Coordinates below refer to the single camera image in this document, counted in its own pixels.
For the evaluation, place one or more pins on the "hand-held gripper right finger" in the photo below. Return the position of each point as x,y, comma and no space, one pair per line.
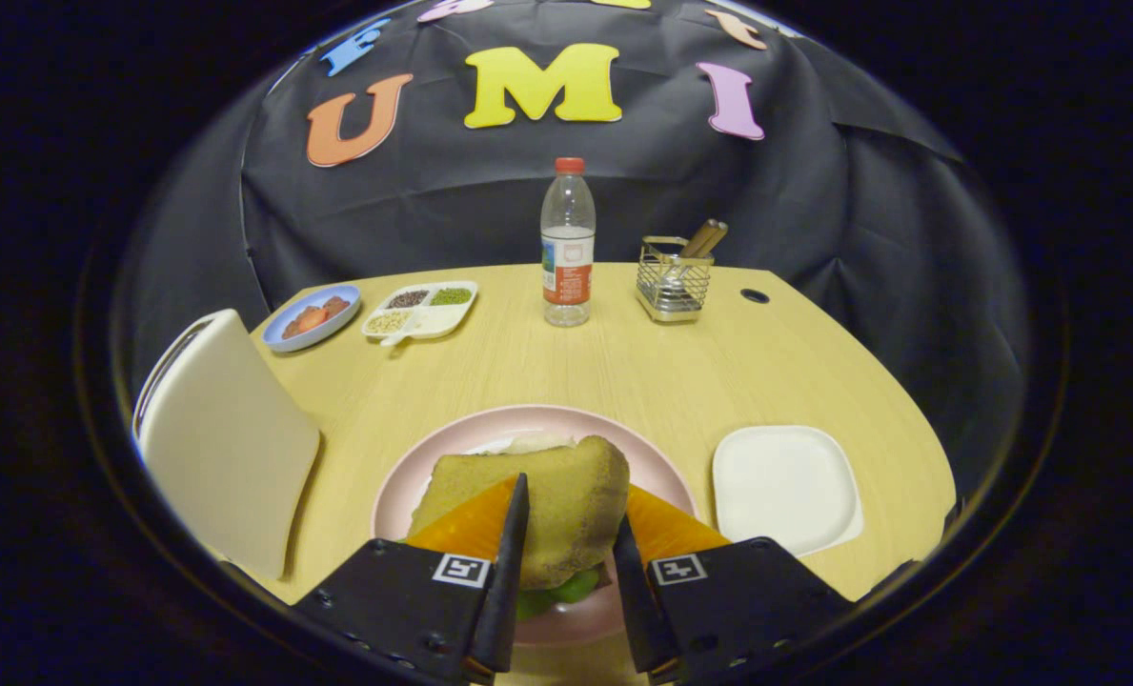
635,600

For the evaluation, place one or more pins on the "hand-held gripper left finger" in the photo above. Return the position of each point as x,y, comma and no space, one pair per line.
509,591

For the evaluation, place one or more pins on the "green lettuce leaf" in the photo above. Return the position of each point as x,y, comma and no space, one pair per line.
566,591

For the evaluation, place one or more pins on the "plain brown bread slice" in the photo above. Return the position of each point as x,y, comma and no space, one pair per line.
556,505

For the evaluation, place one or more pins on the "pink round plate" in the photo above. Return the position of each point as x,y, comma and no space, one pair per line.
490,424

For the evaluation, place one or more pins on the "white square plate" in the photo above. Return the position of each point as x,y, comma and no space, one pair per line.
785,486

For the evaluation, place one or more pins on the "white divided dish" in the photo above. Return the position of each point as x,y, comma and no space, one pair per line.
437,319

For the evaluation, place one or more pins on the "pile of pale beans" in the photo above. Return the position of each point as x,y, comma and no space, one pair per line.
389,322

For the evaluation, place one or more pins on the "pile of green beans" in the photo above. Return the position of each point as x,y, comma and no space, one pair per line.
452,296

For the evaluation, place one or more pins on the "pile of dark beans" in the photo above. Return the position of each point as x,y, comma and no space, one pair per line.
408,298

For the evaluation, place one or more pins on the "clear plastic bottle red cap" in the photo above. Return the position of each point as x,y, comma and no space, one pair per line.
568,286

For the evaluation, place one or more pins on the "white toaster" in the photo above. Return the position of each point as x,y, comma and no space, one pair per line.
223,448

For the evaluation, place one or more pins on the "black table grommet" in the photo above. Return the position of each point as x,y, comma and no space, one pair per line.
755,295

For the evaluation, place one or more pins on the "brown meat piece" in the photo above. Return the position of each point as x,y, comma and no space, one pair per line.
293,329
336,306

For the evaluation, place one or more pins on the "red tomato slice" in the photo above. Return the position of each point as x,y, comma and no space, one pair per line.
312,319

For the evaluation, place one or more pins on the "blue round plate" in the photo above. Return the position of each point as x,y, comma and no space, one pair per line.
275,341

